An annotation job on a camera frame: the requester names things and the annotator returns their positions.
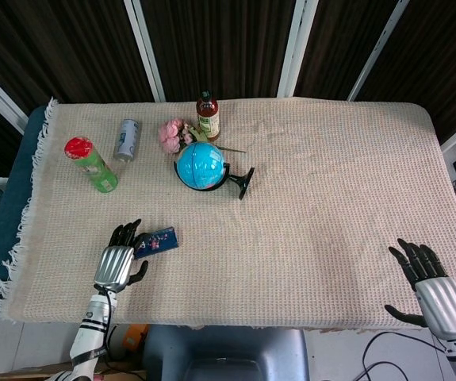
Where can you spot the blue globe on black stand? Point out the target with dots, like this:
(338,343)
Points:
(200,164)

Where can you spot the brown tea bottle green label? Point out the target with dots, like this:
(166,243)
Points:
(208,119)

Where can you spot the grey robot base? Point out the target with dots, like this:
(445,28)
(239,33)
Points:
(219,349)

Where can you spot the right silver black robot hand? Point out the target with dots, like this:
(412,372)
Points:
(443,305)

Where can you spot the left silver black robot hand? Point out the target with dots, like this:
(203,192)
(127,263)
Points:
(116,266)

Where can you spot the beige waffle-weave tablecloth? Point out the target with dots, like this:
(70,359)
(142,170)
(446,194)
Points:
(311,198)

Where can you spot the orange object under table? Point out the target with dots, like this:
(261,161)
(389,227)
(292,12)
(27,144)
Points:
(134,337)

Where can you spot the brown cardboard box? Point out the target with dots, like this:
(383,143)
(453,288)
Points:
(124,375)

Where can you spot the silver blue drink can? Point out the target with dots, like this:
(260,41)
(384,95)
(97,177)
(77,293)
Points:
(126,139)

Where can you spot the pink artificial flower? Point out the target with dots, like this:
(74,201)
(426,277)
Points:
(169,135)

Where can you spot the blue patterned under cloth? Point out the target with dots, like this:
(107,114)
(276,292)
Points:
(9,198)

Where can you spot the green canister with red lid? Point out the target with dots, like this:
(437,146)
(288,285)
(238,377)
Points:
(94,166)

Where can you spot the blue card box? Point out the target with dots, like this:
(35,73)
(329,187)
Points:
(164,240)

